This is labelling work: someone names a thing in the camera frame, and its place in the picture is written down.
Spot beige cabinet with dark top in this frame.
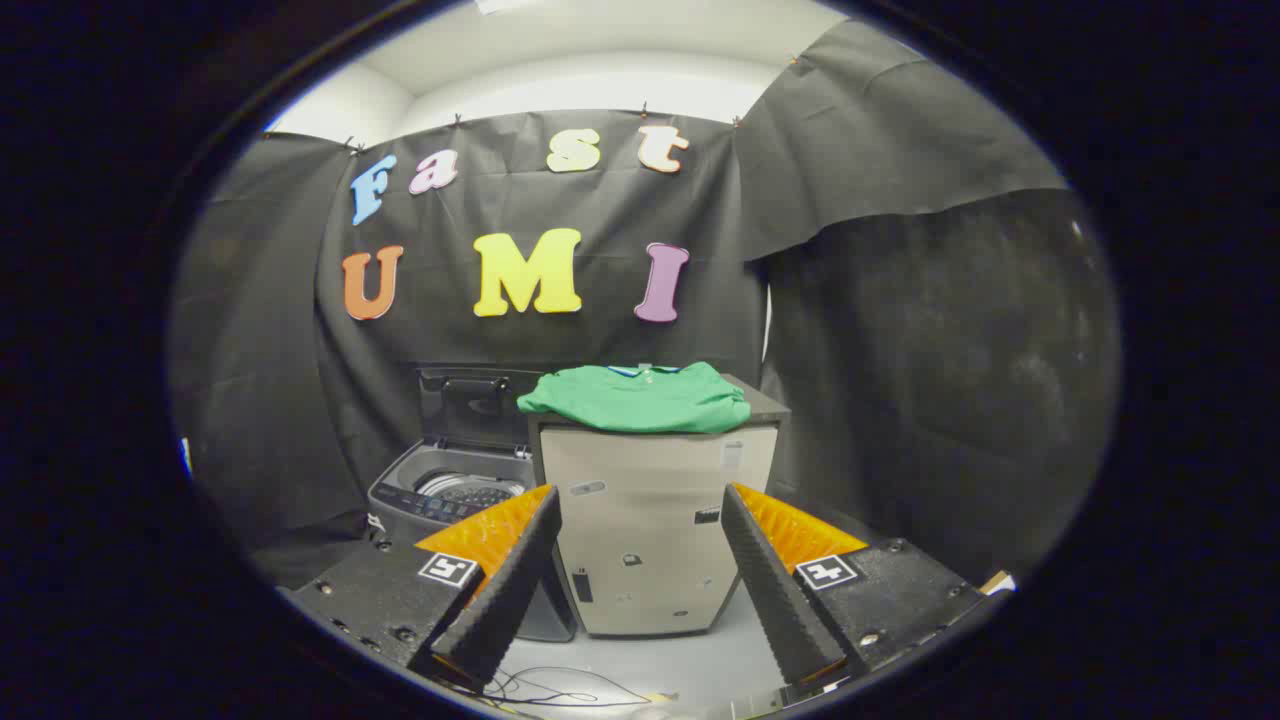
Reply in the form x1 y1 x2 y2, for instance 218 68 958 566
527 375 791 639

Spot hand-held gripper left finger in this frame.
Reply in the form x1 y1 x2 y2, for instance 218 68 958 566
283 484 563 693

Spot dark washing machine lid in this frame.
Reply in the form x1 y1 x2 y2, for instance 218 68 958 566
418 366 547 449

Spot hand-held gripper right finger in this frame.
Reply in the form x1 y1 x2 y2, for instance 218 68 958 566
720 483 991 701

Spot black backdrop cloth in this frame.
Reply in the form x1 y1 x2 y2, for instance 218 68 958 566
168 18 1123 591

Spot grey washing machine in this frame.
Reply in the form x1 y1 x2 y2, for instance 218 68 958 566
366 438 577 643

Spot green polo shirt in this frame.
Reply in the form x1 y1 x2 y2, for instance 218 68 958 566
516 362 752 435

